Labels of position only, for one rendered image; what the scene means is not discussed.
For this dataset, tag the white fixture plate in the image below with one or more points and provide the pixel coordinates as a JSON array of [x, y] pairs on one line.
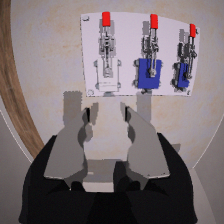
[[128, 30]]

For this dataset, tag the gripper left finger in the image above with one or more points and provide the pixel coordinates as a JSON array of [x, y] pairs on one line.
[[61, 161]]

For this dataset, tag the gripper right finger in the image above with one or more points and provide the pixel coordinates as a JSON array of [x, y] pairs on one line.
[[155, 163]]

